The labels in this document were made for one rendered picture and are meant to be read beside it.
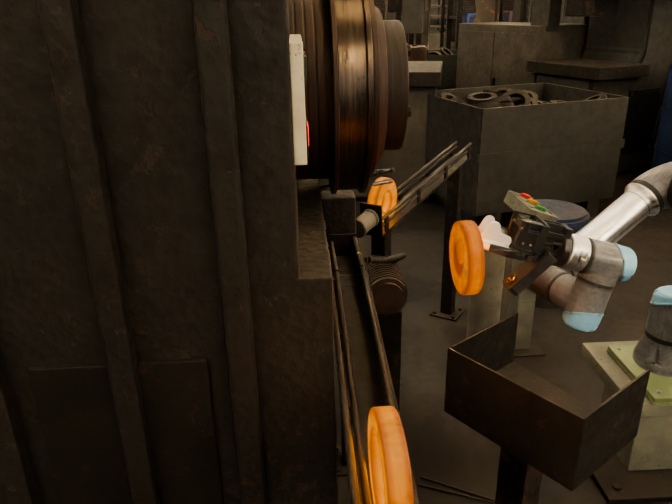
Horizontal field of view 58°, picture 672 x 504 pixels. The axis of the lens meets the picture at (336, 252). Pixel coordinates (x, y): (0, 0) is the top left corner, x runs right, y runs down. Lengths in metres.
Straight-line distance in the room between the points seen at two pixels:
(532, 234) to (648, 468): 1.01
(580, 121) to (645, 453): 2.34
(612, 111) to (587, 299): 2.78
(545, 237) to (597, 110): 2.76
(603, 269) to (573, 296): 0.09
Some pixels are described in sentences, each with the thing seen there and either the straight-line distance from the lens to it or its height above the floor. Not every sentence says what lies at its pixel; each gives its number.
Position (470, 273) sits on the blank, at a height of 0.80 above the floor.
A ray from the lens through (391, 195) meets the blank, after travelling 1.96.
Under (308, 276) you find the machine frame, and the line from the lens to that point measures 1.01.
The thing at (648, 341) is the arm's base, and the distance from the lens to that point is 1.92.
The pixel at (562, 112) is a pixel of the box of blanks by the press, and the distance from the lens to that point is 3.82.
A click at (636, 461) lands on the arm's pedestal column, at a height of 0.06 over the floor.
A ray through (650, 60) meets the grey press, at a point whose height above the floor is 0.86.
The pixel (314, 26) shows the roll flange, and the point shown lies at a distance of 1.24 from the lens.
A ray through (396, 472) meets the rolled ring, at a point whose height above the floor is 0.74.
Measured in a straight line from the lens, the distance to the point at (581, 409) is 1.23.
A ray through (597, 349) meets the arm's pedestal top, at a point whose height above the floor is 0.30.
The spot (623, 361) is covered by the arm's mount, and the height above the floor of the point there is 0.32.
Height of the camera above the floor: 1.29
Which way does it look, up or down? 22 degrees down
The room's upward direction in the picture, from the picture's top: 1 degrees counter-clockwise
